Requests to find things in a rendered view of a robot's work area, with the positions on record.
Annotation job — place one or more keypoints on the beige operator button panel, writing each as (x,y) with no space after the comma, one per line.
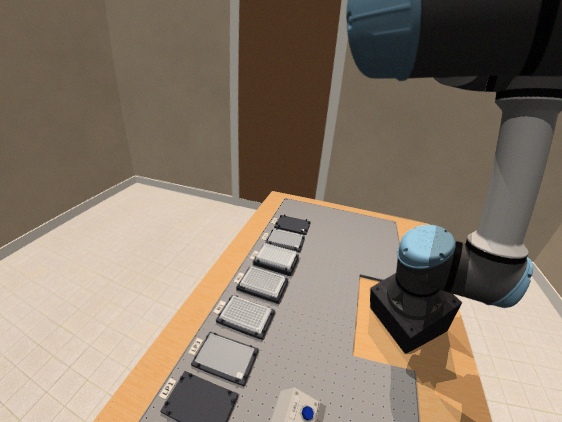
(295,406)

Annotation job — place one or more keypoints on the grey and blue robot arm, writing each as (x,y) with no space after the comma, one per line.
(402,39)

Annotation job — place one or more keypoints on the black l-shaped nest locator rail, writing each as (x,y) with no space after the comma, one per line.
(261,295)

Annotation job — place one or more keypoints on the clear plastic lid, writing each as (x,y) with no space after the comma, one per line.
(225,356)

